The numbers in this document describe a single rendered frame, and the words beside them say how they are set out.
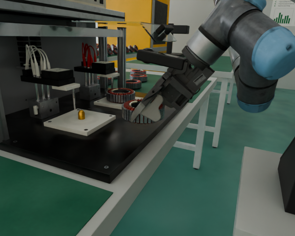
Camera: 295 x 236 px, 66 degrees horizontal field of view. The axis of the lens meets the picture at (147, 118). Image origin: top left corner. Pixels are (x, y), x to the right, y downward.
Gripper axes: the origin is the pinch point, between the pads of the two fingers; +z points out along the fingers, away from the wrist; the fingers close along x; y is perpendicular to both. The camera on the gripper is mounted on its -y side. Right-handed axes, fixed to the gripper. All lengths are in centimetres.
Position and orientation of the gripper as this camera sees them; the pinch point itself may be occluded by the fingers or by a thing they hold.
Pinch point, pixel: (140, 111)
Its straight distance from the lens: 60.2
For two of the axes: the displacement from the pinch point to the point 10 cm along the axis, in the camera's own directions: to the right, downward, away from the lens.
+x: 3.9, -3.1, 8.7
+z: -5.7, 6.7, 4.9
